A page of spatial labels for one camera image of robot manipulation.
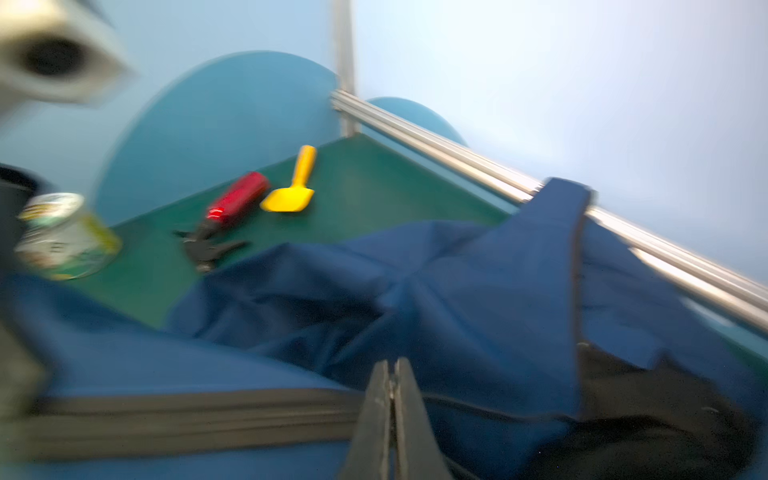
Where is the left aluminium frame post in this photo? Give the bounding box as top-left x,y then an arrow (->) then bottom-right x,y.
331,0 -> 359,138

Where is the red bottle with black cap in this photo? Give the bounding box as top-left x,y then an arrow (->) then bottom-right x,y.
173,171 -> 270,274

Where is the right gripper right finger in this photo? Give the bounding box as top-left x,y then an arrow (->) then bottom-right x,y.
393,357 -> 453,480

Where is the horizontal aluminium frame bar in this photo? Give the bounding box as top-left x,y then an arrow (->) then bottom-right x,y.
329,89 -> 768,334

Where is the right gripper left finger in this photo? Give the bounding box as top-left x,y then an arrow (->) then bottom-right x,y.
338,360 -> 393,480

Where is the yellow plastic scoop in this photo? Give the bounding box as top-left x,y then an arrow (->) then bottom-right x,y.
260,145 -> 317,213

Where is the navy blue jacket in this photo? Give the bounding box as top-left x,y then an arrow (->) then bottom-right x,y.
1,179 -> 767,479

